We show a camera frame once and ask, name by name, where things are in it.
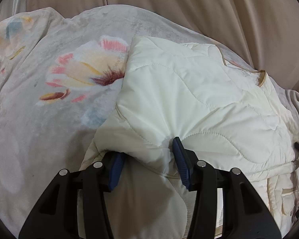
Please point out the cream quilted jacket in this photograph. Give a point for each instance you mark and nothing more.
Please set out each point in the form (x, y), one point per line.
(228, 115)

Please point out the beige fabric backdrop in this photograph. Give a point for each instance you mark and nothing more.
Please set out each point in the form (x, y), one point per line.
(265, 33)

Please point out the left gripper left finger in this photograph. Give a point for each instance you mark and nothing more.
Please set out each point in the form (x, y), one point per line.
(55, 214)

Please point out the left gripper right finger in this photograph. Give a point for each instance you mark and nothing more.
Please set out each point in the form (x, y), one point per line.
(245, 214)

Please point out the grey floral fleece blanket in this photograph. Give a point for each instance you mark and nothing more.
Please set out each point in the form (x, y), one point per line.
(59, 81)

